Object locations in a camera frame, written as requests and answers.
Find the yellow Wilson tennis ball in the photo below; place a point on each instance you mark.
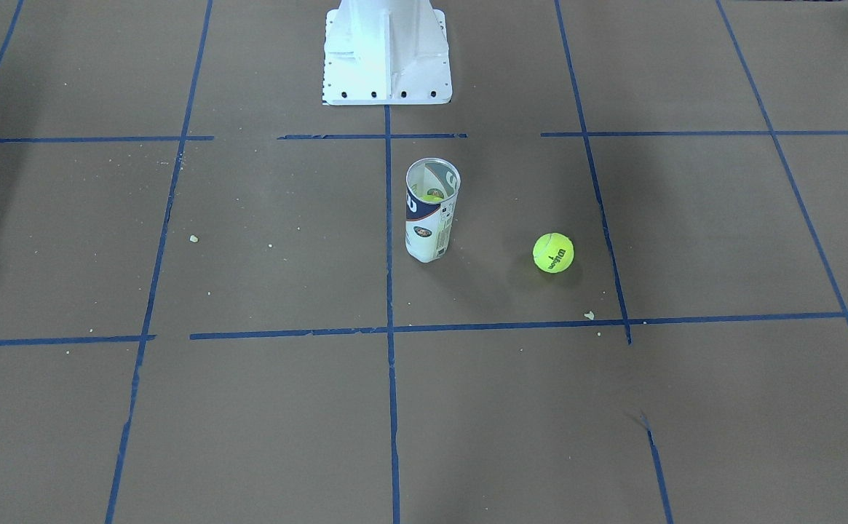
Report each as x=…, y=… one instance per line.
x=553, y=253

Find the clear tennis ball can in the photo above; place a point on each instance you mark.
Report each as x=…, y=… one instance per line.
x=428, y=225

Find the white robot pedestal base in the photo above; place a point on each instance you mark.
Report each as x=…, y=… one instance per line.
x=386, y=52

